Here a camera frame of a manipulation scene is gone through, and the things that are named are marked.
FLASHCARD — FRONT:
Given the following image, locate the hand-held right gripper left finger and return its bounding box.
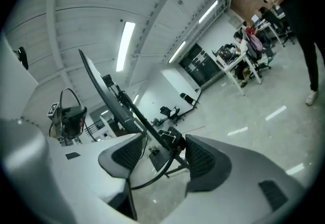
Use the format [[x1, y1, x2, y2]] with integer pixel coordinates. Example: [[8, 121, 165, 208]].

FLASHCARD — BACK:
[[47, 132, 149, 224]]

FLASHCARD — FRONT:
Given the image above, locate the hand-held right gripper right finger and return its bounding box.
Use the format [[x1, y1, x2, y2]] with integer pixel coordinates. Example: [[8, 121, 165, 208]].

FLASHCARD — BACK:
[[141, 134, 313, 224]]

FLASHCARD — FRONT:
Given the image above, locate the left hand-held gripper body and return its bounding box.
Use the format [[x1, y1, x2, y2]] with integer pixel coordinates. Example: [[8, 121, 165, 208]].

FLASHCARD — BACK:
[[47, 102, 88, 142]]

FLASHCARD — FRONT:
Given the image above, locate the black power cable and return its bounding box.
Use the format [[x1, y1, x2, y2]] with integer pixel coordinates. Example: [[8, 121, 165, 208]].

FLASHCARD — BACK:
[[59, 87, 188, 190]]

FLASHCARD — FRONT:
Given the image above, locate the person's left forearm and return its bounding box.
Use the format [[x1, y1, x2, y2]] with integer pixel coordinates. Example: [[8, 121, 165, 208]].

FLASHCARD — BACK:
[[49, 122, 60, 138]]

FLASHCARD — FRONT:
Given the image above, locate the large black television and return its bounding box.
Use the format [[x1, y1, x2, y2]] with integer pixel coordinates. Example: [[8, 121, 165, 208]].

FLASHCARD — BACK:
[[78, 49, 148, 135]]

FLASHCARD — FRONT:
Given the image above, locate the black wheeled television stand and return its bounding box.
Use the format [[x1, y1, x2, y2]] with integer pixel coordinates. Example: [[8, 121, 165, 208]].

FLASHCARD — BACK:
[[101, 74, 203, 178]]

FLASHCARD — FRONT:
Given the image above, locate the ceiling light tube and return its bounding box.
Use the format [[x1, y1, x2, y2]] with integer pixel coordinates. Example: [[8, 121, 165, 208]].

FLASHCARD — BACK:
[[115, 21, 136, 73], [168, 41, 187, 63], [198, 1, 219, 23]]

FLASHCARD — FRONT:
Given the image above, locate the black office chair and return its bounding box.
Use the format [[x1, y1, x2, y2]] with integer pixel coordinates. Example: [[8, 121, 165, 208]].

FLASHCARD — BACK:
[[247, 37, 272, 73], [159, 106, 185, 127]]

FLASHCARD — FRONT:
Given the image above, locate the white office desk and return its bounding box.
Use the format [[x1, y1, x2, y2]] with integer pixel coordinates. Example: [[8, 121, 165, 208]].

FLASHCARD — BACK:
[[215, 51, 263, 97]]

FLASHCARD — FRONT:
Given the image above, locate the black double door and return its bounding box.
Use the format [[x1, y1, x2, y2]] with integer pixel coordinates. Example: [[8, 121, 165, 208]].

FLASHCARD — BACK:
[[179, 43, 225, 86]]

